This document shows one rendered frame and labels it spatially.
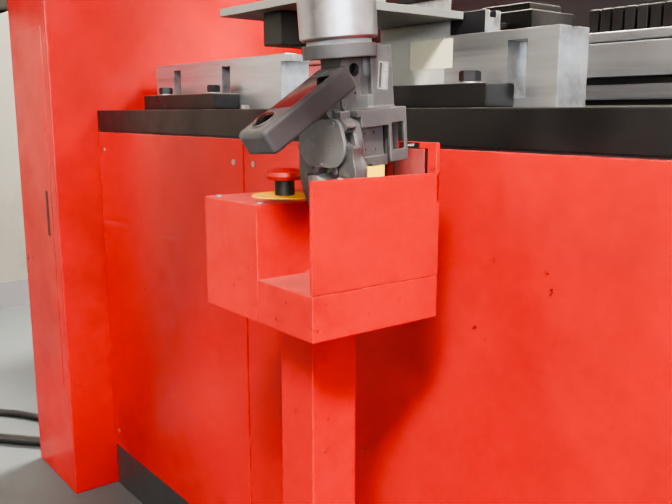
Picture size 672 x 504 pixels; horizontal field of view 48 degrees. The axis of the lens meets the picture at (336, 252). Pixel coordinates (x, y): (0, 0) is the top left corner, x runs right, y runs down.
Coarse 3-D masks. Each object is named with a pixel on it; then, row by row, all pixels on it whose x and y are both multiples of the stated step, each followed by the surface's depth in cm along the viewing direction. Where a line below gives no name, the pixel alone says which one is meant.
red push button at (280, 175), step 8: (280, 168) 82; (288, 168) 82; (272, 176) 81; (280, 176) 81; (288, 176) 81; (296, 176) 81; (280, 184) 82; (288, 184) 82; (280, 192) 82; (288, 192) 82
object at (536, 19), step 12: (504, 12) 118; (516, 12) 116; (528, 12) 114; (540, 12) 115; (552, 12) 117; (504, 24) 117; (516, 24) 116; (528, 24) 115; (540, 24) 115; (552, 24) 117; (564, 24) 119
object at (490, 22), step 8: (464, 16) 100; (472, 16) 99; (480, 16) 98; (488, 16) 98; (496, 16) 99; (456, 24) 101; (464, 24) 100; (472, 24) 99; (480, 24) 98; (488, 24) 98; (496, 24) 99; (456, 32) 102; (464, 32) 101; (472, 32) 99
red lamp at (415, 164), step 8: (408, 152) 79; (416, 152) 78; (424, 152) 77; (400, 160) 80; (408, 160) 79; (416, 160) 78; (424, 160) 77; (400, 168) 80; (408, 168) 79; (416, 168) 78; (424, 168) 77
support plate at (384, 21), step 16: (272, 0) 88; (288, 0) 86; (224, 16) 97; (240, 16) 97; (256, 16) 97; (384, 16) 97; (400, 16) 97; (416, 16) 97; (432, 16) 97; (448, 16) 98
